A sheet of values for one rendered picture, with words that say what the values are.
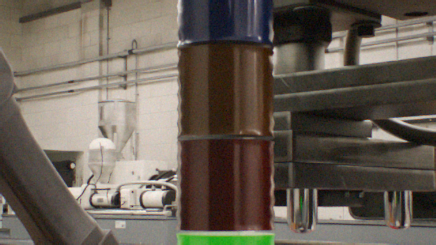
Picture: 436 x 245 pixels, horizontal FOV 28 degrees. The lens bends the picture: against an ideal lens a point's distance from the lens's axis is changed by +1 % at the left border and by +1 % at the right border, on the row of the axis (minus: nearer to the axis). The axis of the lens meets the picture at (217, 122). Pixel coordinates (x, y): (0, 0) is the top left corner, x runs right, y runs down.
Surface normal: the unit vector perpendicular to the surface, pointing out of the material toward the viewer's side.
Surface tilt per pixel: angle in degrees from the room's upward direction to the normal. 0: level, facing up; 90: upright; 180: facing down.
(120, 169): 90
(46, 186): 88
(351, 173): 90
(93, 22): 90
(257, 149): 76
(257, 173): 104
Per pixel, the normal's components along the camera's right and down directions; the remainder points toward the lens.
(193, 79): -0.60, 0.17
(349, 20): 0.00, 1.00
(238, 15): 0.24, 0.15
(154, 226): -0.71, -0.07
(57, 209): 0.72, -0.07
